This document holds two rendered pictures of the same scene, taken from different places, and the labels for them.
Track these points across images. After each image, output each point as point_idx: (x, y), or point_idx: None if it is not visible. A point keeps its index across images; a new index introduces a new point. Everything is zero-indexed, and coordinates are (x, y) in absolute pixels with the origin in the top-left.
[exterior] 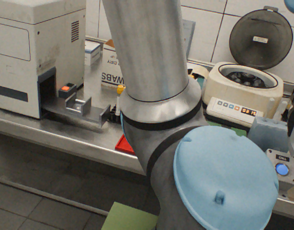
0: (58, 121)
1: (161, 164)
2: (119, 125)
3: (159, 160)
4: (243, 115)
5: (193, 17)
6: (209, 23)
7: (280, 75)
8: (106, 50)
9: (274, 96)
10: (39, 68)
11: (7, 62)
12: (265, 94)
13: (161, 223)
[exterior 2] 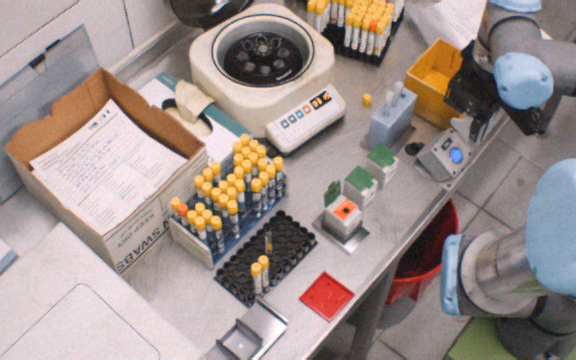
0: None
1: (552, 305)
2: (271, 296)
3: (547, 305)
4: (322, 112)
5: (74, 20)
6: (103, 6)
7: None
8: (110, 239)
9: (333, 58)
10: None
11: None
12: (327, 65)
13: (561, 325)
